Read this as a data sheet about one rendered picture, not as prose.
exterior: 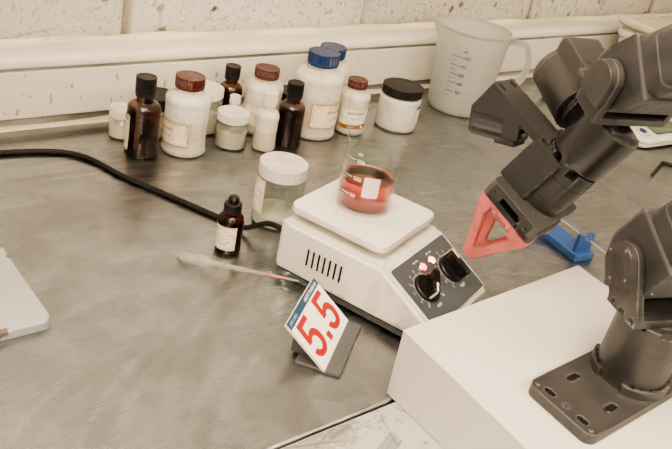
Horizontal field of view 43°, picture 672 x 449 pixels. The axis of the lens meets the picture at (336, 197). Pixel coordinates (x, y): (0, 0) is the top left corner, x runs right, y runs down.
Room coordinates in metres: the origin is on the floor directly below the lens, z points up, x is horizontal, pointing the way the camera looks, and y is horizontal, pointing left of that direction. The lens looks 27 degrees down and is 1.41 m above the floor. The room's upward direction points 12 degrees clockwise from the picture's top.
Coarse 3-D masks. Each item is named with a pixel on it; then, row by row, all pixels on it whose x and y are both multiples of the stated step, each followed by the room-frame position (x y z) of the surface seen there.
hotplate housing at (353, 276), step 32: (288, 224) 0.79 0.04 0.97; (288, 256) 0.79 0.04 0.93; (320, 256) 0.77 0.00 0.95; (352, 256) 0.75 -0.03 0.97; (384, 256) 0.76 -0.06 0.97; (352, 288) 0.75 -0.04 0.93; (384, 288) 0.73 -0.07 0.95; (480, 288) 0.81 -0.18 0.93; (384, 320) 0.73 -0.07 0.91; (416, 320) 0.71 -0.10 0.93
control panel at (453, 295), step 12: (444, 240) 0.83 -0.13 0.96; (420, 252) 0.79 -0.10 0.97; (432, 252) 0.80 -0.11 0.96; (444, 252) 0.81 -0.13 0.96; (408, 264) 0.76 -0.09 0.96; (432, 264) 0.78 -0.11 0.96; (396, 276) 0.74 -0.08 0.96; (408, 276) 0.75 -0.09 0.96; (444, 276) 0.78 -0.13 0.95; (468, 276) 0.81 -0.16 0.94; (408, 288) 0.73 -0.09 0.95; (444, 288) 0.77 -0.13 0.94; (456, 288) 0.78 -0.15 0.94; (468, 288) 0.79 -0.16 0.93; (420, 300) 0.73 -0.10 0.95; (444, 300) 0.75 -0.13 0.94; (456, 300) 0.76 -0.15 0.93; (432, 312) 0.72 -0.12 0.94; (444, 312) 0.73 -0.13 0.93
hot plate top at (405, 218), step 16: (320, 192) 0.84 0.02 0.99; (336, 192) 0.84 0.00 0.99; (304, 208) 0.79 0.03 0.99; (320, 208) 0.80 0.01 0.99; (336, 208) 0.81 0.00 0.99; (400, 208) 0.84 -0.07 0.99; (416, 208) 0.85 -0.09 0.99; (320, 224) 0.78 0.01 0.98; (336, 224) 0.77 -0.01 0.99; (352, 224) 0.78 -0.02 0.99; (368, 224) 0.79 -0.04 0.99; (384, 224) 0.79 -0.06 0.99; (400, 224) 0.80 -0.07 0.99; (416, 224) 0.81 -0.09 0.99; (352, 240) 0.76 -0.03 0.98; (368, 240) 0.75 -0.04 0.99; (384, 240) 0.76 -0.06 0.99; (400, 240) 0.77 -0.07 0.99
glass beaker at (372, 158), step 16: (352, 128) 0.85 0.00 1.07; (368, 128) 0.86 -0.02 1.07; (352, 144) 0.81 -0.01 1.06; (368, 144) 0.86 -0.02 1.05; (384, 144) 0.85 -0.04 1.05; (400, 144) 0.84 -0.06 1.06; (352, 160) 0.81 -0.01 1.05; (368, 160) 0.80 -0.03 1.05; (384, 160) 0.80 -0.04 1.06; (400, 160) 0.82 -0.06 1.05; (352, 176) 0.80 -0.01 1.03; (368, 176) 0.80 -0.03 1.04; (384, 176) 0.80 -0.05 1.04; (352, 192) 0.80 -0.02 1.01; (368, 192) 0.80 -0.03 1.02; (384, 192) 0.80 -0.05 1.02; (352, 208) 0.80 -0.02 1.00; (368, 208) 0.80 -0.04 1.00; (384, 208) 0.81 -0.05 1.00
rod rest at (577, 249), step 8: (552, 232) 1.01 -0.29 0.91; (560, 232) 1.02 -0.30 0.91; (592, 232) 0.99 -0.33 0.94; (552, 240) 1.00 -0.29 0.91; (560, 240) 1.00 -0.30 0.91; (568, 240) 1.00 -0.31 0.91; (576, 240) 0.97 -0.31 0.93; (584, 240) 0.97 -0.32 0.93; (560, 248) 0.98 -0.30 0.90; (568, 248) 0.98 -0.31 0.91; (576, 248) 0.97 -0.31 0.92; (584, 248) 0.98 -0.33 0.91; (568, 256) 0.97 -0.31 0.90; (576, 256) 0.96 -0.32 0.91; (584, 256) 0.97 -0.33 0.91; (592, 256) 0.98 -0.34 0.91
